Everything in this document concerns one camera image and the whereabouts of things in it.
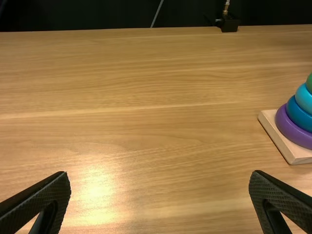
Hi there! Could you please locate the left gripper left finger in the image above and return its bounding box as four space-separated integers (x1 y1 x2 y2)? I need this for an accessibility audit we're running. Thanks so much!
0 171 71 234

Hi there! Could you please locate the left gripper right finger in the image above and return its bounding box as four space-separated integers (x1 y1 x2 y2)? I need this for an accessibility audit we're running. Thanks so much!
248 170 312 234

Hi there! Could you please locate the wooden peg base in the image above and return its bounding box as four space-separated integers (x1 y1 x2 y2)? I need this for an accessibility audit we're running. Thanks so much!
257 109 312 165

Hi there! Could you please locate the black clamp stand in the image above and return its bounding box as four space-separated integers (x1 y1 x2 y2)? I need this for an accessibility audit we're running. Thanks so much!
203 0 241 33

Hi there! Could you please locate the purple ring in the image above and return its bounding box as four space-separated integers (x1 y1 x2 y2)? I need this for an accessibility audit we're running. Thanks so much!
274 103 312 151

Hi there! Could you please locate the dark blue ring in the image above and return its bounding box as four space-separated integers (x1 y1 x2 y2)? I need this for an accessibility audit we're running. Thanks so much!
285 95 312 134

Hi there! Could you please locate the light blue ring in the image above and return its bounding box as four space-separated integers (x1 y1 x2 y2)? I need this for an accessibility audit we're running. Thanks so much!
294 82 312 115

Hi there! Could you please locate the grey cable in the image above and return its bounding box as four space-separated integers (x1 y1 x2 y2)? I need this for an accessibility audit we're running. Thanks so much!
150 0 165 29

